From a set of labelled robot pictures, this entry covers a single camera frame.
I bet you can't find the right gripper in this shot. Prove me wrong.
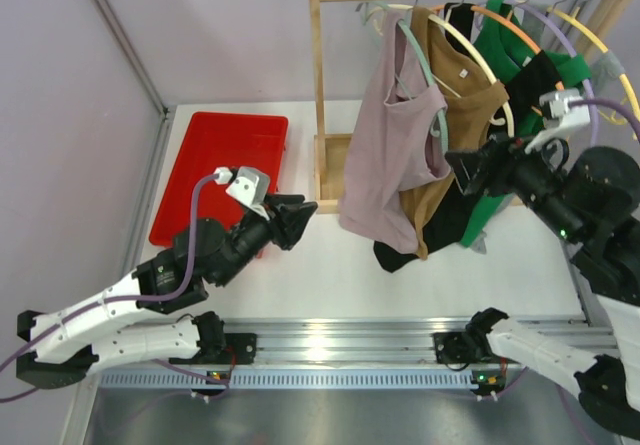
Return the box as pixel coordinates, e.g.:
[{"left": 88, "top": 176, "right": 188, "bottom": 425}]
[{"left": 442, "top": 122, "right": 582, "bottom": 241}]

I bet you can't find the purple hanger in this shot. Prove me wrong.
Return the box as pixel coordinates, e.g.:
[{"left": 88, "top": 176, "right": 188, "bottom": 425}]
[{"left": 519, "top": 0, "right": 600, "bottom": 148}]

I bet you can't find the black tank top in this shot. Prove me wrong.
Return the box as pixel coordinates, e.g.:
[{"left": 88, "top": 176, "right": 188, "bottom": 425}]
[{"left": 374, "top": 7, "right": 561, "bottom": 272}]

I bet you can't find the mint green hanger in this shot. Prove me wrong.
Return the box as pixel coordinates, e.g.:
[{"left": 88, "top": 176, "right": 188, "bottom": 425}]
[{"left": 355, "top": 0, "right": 449, "bottom": 154}]

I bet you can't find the cream hanger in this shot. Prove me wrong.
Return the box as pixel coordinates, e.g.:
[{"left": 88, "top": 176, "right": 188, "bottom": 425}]
[{"left": 356, "top": 0, "right": 515, "bottom": 137}]

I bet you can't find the green tank top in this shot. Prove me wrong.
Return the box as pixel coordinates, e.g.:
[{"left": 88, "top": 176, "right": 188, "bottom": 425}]
[{"left": 459, "top": 0, "right": 592, "bottom": 251}]

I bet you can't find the red plastic tray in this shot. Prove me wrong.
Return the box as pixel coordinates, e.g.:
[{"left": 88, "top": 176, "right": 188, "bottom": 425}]
[{"left": 149, "top": 112, "right": 289, "bottom": 247}]

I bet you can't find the yellow hanger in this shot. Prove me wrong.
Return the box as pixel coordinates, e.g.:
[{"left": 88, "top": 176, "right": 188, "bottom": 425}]
[{"left": 546, "top": 0, "right": 639, "bottom": 119}]

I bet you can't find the pink tank top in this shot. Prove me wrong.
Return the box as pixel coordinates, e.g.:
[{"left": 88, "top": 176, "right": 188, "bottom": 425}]
[{"left": 339, "top": 10, "right": 450, "bottom": 254}]

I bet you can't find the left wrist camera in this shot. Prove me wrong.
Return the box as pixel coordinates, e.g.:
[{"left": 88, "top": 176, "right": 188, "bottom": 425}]
[{"left": 214, "top": 166, "right": 271, "bottom": 220}]

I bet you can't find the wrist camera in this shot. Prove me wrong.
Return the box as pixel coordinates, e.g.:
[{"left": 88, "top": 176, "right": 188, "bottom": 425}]
[
  {"left": 525, "top": 88, "right": 591, "bottom": 154},
  {"left": 214, "top": 166, "right": 271, "bottom": 220}
]

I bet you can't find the brown tank top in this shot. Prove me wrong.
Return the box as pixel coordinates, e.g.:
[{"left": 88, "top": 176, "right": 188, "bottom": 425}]
[{"left": 400, "top": 7, "right": 509, "bottom": 260}]

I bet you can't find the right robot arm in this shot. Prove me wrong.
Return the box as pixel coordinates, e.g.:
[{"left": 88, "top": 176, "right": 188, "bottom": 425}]
[{"left": 445, "top": 137, "right": 639, "bottom": 440}]

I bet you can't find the orange hanger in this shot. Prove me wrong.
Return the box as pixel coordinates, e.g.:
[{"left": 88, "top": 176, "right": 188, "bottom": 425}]
[{"left": 432, "top": 0, "right": 574, "bottom": 131}]

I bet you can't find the aluminium mounting rail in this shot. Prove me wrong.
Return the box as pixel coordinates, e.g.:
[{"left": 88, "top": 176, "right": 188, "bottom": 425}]
[{"left": 79, "top": 316, "right": 621, "bottom": 391}]

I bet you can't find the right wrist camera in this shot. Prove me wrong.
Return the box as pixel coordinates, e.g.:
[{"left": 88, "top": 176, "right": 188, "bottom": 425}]
[{"left": 525, "top": 88, "right": 591, "bottom": 154}]

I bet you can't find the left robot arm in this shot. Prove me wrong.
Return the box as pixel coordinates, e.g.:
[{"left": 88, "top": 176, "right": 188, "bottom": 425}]
[{"left": 15, "top": 194, "right": 318, "bottom": 390}]

